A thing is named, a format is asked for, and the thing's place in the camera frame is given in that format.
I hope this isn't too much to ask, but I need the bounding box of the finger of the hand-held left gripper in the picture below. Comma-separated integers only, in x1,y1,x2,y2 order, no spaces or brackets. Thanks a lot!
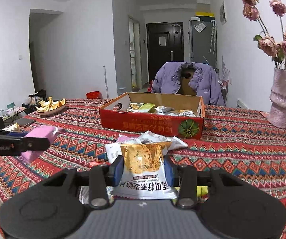
0,129,28,138
13,137,51,155

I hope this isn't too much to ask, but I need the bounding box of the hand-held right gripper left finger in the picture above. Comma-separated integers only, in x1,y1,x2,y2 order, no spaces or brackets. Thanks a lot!
42,156,124,209

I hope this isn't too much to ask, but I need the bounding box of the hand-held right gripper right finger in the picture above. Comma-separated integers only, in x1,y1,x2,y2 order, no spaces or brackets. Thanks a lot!
164,156,244,209

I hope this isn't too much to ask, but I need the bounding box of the pink snack packet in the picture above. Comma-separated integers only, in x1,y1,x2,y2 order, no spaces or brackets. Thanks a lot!
21,125,65,163

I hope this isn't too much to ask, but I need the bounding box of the white crisp snack packet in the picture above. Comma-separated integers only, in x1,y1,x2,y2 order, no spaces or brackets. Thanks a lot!
112,141,178,200

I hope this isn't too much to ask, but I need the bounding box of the pile of assorted snack packets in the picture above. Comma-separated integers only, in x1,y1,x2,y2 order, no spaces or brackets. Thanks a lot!
79,102,208,205

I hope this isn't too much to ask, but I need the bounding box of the red cardboard box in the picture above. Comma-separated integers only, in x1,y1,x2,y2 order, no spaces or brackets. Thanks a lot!
99,92,205,140

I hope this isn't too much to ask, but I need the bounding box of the dark smartphone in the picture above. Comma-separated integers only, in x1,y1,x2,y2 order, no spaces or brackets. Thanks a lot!
16,118,37,127

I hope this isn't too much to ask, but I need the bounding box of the wooden plate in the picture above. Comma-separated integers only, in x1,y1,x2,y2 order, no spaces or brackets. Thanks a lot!
36,103,67,116

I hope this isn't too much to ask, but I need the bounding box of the bowl of fruit peels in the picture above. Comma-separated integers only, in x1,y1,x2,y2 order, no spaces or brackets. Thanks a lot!
37,97,66,112

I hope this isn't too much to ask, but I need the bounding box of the red bucket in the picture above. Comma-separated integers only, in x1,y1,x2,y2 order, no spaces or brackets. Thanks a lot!
85,91,103,99

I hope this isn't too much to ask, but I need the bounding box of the red bag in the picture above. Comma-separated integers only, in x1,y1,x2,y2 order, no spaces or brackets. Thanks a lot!
146,79,156,93

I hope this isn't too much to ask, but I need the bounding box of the brown chair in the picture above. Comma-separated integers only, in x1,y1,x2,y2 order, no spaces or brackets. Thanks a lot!
180,67,197,96

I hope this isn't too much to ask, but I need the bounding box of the purple puffer jacket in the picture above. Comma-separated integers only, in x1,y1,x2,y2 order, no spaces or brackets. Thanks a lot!
151,62,225,106

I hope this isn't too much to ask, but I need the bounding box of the white mop pole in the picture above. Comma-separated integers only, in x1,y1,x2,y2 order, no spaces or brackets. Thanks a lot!
103,65,108,99

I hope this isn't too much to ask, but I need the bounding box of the cluttered side rack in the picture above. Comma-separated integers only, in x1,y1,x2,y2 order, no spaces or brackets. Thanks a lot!
218,80,229,105

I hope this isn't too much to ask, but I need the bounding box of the black entrance door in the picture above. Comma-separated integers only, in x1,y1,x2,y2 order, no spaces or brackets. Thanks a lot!
146,22,184,82

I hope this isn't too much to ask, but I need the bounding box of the glass interior door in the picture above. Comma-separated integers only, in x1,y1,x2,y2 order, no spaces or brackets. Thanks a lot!
128,15,143,90

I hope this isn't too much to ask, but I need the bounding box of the grey refrigerator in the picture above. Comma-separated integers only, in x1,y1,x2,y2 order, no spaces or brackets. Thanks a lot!
189,19,217,69

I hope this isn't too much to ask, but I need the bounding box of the pink textured vase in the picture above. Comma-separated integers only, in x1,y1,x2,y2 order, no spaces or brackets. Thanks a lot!
268,68,286,129

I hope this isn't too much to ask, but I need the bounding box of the white folded umbrella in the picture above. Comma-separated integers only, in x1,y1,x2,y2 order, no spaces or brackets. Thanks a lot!
209,20,217,54

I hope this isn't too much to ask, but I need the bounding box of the bunch of dried pink roses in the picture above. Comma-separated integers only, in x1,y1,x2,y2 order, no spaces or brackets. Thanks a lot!
241,0,286,74

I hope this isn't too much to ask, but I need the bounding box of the yellow and dark box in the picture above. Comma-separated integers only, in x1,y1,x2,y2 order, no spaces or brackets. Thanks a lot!
195,11,214,22

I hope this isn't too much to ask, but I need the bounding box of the wall picture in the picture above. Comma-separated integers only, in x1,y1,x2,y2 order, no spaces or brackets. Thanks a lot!
219,1,227,25

